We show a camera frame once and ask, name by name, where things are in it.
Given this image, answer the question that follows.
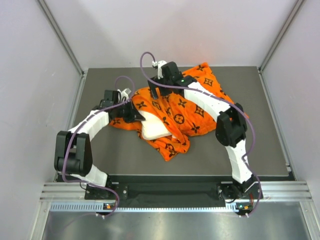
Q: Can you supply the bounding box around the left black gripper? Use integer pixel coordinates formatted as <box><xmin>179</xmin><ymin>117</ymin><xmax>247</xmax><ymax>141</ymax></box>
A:
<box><xmin>113</xmin><ymin>99</ymin><xmax>145</xmax><ymax>124</ymax></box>

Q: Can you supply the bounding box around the white pillow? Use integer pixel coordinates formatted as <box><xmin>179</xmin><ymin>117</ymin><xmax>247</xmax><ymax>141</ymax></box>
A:
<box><xmin>138</xmin><ymin>110</ymin><xmax>172</xmax><ymax>141</ymax></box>

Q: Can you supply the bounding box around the orange patterned pillowcase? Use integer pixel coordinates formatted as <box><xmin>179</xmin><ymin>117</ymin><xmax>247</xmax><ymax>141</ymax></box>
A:
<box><xmin>110</xmin><ymin>62</ymin><xmax>235</xmax><ymax>162</ymax></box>

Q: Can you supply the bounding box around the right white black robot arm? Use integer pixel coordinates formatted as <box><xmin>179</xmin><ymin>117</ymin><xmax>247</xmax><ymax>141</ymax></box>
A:
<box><xmin>147</xmin><ymin>60</ymin><xmax>260</xmax><ymax>203</ymax></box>

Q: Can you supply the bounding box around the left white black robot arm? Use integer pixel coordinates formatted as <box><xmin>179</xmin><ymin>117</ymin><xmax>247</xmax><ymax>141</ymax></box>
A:
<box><xmin>54</xmin><ymin>88</ymin><xmax>145</xmax><ymax>199</ymax></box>

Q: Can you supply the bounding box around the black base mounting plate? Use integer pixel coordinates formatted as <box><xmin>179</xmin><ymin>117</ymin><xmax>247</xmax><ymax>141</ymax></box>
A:
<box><xmin>85</xmin><ymin>174</ymin><xmax>263</xmax><ymax>208</ymax></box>

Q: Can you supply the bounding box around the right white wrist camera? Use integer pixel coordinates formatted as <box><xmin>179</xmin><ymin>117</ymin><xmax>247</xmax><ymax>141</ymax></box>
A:
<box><xmin>152</xmin><ymin>60</ymin><xmax>167</xmax><ymax>79</ymax></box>

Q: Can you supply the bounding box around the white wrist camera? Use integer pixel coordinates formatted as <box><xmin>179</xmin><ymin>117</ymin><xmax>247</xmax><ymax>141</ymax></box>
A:
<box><xmin>117</xmin><ymin>88</ymin><xmax>132</xmax><ymax>103</ymax></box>
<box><xmin>152</xmin><ymin>60</ymin><xmax>167</xmax><ymax>79</ymax></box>

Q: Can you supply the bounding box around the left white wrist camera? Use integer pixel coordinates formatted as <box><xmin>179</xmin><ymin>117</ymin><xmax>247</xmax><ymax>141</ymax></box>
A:
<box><xmin>117</xmin><ymin>88</ymin><xmax>132</xmax><ymax>103</ymax></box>

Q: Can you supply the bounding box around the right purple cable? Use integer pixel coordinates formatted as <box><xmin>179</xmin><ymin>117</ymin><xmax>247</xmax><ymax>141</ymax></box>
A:
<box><xmin>139</xmin><ymin>51</ymin><xmax>263</xmax><ymax>216</ymax></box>

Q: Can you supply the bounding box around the purple cable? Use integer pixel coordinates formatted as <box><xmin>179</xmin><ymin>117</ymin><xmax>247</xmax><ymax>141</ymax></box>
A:
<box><xmin>139</xmin><ymin>51</ymin><xmax>263</xmax><ymax>216</ymax></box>
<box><xmin>61</xmin><ymin>75</ymin><xmax>136</xmax><ymax>216</ymax></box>

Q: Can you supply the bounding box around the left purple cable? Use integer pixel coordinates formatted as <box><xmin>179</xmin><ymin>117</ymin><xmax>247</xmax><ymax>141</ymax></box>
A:
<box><xmin>61</xmin><ymin>75</ymin><xmax>136</xmax><ymax>216</ymax></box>

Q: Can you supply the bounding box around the left aluminium corner post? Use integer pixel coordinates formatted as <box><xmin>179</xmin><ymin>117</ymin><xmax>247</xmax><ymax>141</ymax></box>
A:
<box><xmin>36</xmin><ymin>0</ymin><xmax>85</xmax><ymax>76</ymax></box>

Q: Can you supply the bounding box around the aluminium corner post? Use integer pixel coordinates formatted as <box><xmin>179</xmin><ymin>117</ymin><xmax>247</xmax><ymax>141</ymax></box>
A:
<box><xmin>36</xmin><ymin>0</ymin><xmax>85</xmax><ymax>76</ymax></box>
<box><xmin>258</xmin><ymin>0</ymin><xmax>306</xmax><ymax>74</ymax></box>

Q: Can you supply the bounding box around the grey slotted cable duct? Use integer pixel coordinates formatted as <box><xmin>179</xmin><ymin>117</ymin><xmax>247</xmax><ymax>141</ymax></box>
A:
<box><xmin>49</xmin><ymin>201</ymin><xmax>266</xmax><ymax>213</ymax></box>

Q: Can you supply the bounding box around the aluminium frame rail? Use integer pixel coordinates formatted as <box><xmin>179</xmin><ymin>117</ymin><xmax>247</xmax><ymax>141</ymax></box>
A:
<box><xmin>40</xmin><ymin>181</ymin><xmax>312</xmax><ymax>202</ymax></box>

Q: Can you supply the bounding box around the right aluminium corner post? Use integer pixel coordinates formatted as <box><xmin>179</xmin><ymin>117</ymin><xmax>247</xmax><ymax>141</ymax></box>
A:
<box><xmin>258</xmin><ymin>0</ymin><xmax>306</xmax><ymax>74</ymax></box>

